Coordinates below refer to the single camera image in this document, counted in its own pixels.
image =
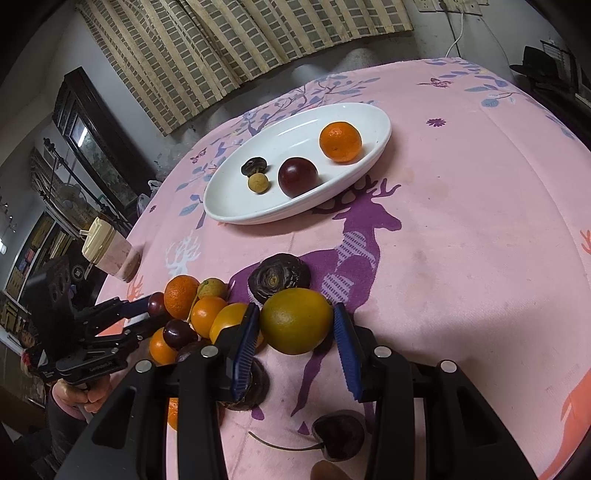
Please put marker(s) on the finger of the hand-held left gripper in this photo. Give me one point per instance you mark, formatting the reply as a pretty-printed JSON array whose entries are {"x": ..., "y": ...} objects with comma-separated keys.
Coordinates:
[
  {"x": 134, "y": 308},
  {"x": 134, "y": 333}
]

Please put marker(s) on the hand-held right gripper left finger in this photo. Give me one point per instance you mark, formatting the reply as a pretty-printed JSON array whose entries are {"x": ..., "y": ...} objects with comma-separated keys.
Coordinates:
[{"x": 244, "y": 350}]

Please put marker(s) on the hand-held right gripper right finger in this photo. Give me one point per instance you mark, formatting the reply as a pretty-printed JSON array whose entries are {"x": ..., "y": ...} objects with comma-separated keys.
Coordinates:
[{"x": 346, "y": 353}]

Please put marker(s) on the dark red cherry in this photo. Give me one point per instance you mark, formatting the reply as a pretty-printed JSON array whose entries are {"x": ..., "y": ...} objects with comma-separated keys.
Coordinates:
[
  {"x": 179, "y": 333},
  {"x": 156, "y": 303}
]

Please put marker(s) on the mandarin orange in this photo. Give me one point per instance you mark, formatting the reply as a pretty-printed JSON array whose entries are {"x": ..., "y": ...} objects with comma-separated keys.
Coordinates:
[
  {"x": 340, "y": 141},
  {"x": 181, "y": 295},
  {"x": 172, "y": 413},
  {"x": 160, "y": 350}
]

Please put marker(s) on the yellow-orange citrus fruit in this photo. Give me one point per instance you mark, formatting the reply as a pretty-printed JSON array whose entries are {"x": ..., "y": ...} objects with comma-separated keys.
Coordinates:
[{"x": 226, "y": 323}]

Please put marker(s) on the dark wrinkled passion fruit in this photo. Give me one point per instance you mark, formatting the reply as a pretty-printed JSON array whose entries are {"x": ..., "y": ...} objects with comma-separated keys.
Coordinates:
[
  {"x": 277, "y": 277},
  {"x": 258, "y": 383}
]

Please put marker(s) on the small smooth orange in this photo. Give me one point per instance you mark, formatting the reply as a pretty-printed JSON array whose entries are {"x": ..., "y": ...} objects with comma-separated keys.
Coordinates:
[{"x": 207, "y": 317}]

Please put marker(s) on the dark purple fruit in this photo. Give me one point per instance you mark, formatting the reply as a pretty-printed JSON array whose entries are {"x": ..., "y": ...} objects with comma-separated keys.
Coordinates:
[{"x": 190, "y": 353}]

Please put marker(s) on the yellow-green orange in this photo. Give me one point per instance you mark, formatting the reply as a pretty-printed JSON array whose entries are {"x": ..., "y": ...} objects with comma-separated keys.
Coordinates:
[{"x": 298, "y": 321}]

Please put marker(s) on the small yellow-green citrus fruit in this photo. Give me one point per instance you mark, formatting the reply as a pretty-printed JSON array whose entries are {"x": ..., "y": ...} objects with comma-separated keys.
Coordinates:
[{"x": 213, "y": 288}]

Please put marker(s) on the dark cherry with stem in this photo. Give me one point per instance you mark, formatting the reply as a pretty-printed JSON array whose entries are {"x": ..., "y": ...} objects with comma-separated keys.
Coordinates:
[{"x": 339, "y": 436}]

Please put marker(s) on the white oval plate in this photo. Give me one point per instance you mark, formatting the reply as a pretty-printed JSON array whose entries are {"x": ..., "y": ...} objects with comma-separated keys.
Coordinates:
[{"x": 258, "y": 203}]

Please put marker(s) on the person's left hand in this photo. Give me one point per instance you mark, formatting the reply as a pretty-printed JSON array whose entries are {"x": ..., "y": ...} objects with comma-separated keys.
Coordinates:
[{"x": 69, "y": 397}]

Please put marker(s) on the person's right hand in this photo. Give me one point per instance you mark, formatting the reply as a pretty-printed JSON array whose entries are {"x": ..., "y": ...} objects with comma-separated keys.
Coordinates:
[{"x": 330, "y": 471}]

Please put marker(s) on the pink cup with cream lid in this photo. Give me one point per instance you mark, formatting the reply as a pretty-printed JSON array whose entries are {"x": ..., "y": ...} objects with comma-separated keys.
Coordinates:
[{"x": 111, "y": 258}]

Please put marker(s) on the cluttered wooden shelf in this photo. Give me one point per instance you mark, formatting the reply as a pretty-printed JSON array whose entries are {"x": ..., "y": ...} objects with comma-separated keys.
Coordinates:
[{"x": 27, "y": 240}]

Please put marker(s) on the white plastic bag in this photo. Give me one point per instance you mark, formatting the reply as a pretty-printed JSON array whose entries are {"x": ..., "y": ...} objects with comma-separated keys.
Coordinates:
[{"x": 145, "y": 198}]

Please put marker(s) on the dark framed mirror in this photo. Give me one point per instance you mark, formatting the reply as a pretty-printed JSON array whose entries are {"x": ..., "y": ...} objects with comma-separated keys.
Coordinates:
[{"x": 92, "y": 143}]

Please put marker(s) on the tan longan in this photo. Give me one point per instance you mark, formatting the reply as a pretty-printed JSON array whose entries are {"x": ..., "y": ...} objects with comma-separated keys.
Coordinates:
[{"x": 257, "y": 183}]

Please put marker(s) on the pink deer printed tablecloth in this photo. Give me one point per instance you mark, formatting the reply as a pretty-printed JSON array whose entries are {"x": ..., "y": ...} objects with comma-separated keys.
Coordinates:
[{"x": 461, "y": 230}]

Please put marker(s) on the dark red plum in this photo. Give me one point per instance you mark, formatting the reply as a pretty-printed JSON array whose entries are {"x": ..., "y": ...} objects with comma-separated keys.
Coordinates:
[{"x": 298, "y": 177}]

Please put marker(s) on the small dark wrinkled fruit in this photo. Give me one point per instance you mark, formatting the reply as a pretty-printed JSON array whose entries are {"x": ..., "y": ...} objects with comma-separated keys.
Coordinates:
[{"x": 254, "y": 166}]

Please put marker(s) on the beige checked curtain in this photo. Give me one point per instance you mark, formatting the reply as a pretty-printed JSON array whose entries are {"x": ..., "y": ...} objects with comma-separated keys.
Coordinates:
[{"x": 207, "y": 46}]

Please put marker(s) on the black hat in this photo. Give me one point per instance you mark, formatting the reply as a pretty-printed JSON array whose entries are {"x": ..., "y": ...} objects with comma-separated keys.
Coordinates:
[{"x": 538, "y": 60}]

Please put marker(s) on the white wall socket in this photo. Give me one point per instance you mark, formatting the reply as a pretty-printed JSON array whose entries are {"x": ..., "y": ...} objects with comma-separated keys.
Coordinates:
[{"x": 427, "y": 4}]

